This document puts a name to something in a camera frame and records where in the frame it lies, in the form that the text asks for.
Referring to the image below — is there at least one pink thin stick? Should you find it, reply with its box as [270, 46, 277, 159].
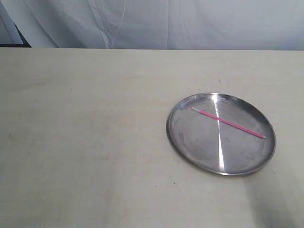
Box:
[191, 107, 266, 139]

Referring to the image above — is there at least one round stainless steel plate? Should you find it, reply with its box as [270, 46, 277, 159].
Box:
[166, 93, 276, 176]

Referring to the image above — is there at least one white backdrop cloth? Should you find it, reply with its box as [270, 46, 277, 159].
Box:
[0, 0, 304, 50]

